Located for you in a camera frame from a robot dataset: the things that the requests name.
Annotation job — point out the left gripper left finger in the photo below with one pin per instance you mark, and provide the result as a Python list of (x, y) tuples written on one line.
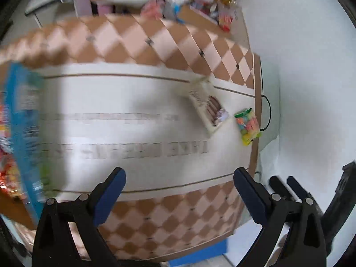
[(54, 244)]

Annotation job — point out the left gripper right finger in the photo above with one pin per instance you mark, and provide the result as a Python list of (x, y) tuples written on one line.
[(305, 244)]

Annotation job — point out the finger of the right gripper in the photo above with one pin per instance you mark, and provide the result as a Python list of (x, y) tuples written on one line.
[(303, 195), (279, 188)]

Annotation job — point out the colourful candy bag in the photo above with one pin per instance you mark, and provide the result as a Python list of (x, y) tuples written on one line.
[(248, 126)]

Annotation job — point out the Sedaap noodle packet yellow red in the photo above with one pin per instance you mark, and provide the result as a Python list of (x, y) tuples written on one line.
[(9, 170)]

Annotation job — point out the chocolate biscuit white packet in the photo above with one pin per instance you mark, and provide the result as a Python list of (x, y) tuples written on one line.
[(201, 93)]

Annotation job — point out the blue seat chair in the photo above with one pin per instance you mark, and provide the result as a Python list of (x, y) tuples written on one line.
[(215, 250)]

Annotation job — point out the checkered table mat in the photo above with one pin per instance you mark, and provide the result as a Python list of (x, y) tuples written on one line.
[(110, 100)]

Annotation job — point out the cardboard box blue sides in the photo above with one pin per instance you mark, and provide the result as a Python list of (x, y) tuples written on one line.
[(21, 98)]

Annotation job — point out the pile of snack bags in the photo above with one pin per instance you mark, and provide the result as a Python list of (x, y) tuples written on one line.
[(220, 12)]

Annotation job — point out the pink box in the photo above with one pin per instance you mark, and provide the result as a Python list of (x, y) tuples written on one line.
[(83, 8)]

